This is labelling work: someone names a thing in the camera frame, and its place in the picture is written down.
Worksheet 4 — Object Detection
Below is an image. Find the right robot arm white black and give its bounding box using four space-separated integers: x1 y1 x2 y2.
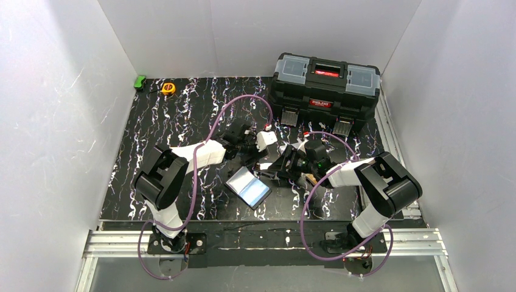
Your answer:
268 141 423 245

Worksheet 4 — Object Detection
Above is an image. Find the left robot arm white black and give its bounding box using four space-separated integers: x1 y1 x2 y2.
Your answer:
134 124 277 240

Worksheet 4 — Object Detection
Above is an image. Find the orange object on table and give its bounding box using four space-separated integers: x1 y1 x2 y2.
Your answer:
305 174 318 185

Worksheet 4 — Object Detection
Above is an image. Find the yellow tape measure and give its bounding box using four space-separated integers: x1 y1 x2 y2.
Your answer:
161 82 176 96

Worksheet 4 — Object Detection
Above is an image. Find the green small object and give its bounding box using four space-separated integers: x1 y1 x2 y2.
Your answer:
133 75 147 91

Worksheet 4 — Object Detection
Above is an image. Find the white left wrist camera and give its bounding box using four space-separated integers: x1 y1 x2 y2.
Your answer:
256 131 277 152

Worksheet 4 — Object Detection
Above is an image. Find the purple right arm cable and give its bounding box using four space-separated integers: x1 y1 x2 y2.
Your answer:
299 131 394 278

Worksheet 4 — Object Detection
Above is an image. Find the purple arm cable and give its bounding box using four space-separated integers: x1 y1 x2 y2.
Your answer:
299 131 394 278
137 94 274 281

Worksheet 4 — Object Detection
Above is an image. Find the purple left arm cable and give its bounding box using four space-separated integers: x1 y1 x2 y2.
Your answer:
137 94 274 281

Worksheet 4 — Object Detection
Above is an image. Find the black toolbox with red handle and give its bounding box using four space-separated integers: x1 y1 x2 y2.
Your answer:
267 52 380 136

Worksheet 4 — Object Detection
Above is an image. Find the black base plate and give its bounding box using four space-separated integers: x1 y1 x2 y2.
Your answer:
147 220 362 268

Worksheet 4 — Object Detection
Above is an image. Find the aluminium frame rail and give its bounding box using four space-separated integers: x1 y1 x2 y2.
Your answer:
375 91 422 220

